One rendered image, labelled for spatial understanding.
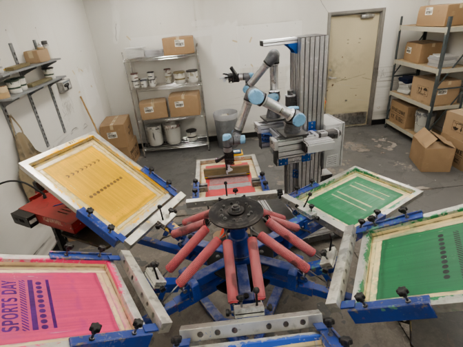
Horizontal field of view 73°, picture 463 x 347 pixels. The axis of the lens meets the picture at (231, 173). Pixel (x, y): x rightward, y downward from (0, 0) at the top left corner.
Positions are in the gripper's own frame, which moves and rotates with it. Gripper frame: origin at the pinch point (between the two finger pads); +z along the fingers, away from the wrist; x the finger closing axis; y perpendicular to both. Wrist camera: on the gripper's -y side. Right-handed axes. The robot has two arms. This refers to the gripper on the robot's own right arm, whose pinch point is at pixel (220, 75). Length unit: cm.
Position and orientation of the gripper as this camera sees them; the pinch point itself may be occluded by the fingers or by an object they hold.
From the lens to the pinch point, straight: 349.5
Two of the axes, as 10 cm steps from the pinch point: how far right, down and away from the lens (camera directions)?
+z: -9.7, -0.3, 2.3
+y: 1.1, 8.2, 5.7
